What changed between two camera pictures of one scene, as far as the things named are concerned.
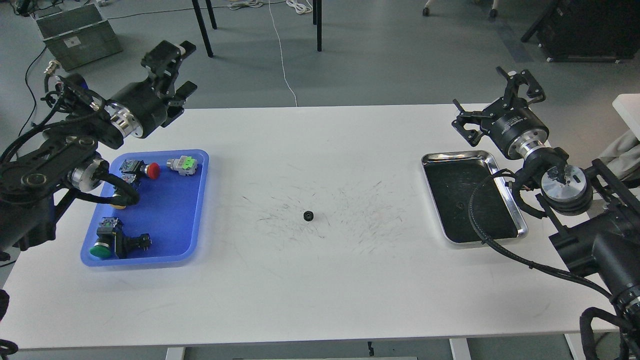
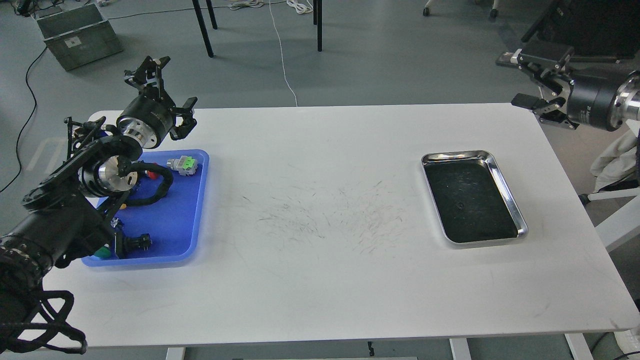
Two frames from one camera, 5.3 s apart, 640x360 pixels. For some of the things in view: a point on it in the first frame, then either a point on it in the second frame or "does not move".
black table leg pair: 317,21 does not move
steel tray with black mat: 451,177 does not move
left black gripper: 139,109 -> 149,118
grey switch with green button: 185,165 does not move
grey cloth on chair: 622,153 does not move
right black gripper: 509,122 -> 589,99
